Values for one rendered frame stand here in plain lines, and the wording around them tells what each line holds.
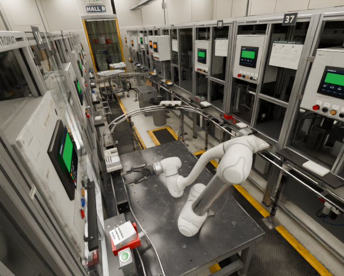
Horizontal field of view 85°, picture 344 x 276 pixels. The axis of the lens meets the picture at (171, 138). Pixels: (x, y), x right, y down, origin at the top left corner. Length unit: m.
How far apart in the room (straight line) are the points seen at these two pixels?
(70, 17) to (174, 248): 8.84
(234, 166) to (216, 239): 0.77
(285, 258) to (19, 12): 9.76
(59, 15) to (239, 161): 8.95
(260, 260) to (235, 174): 1.51
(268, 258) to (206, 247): 0.97
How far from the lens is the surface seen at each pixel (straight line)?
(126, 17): 9.50
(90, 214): 0.90
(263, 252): 2.39
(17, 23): 9.57
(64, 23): 9.35
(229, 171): 0.92
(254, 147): 1.08
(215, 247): 1.53
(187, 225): 1.34
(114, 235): 1.20
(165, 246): 1.53
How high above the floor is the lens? 2.01
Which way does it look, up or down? 31 degrees down
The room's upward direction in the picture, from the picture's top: 4 degrees counter-clockwise
